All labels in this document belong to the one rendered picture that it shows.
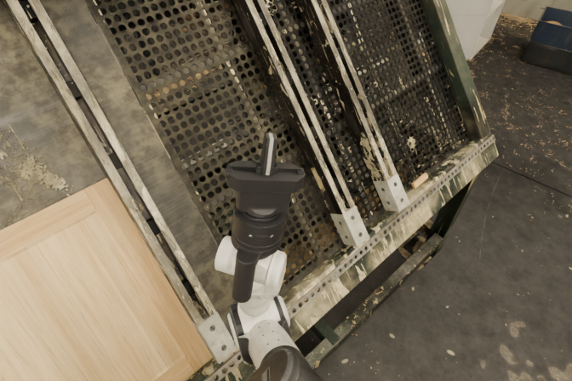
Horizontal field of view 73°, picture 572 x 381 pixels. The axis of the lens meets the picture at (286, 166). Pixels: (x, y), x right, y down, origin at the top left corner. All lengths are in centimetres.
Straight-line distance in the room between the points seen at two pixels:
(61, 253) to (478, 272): 216
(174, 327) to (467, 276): 181
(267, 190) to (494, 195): 253
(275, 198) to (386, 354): 166
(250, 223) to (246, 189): 6
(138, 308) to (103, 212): 26
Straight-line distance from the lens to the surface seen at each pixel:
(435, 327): 231
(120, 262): 106
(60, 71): 105
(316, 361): 194
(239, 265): 64
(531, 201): 310
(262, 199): 60
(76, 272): 106
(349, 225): 128
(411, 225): 152
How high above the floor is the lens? 201
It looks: 45 degrees down
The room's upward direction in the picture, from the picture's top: straight up
